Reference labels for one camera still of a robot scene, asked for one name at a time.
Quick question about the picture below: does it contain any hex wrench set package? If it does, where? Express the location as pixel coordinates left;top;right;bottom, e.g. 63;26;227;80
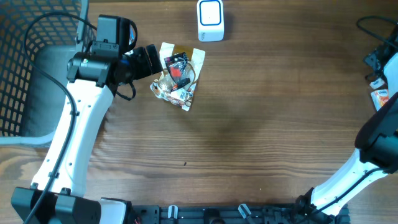
164;52;190;91

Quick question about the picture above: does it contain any orange Kleenex tissue pack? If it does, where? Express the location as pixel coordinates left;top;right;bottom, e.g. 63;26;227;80
371;89;389;111

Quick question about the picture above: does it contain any beige snack bag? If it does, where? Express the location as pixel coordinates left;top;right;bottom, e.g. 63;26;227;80
150;42;206;111

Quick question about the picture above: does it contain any red Kleenex tissue pack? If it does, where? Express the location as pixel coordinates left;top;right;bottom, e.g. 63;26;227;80
369;78;386;90

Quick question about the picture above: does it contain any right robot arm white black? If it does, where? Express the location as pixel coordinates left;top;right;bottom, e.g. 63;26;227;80
290;92;397;223

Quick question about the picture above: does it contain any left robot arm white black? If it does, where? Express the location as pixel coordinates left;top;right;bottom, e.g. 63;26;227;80
11;15;162;223

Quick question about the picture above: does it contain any white barcode scanner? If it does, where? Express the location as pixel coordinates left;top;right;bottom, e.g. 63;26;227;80
197;0;224;42

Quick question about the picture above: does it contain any black mesh plastic basket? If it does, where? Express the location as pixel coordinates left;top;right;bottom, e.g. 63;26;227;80
1;0;95;146

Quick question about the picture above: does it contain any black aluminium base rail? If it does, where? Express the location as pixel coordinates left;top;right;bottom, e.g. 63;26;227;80
73;203;350;224

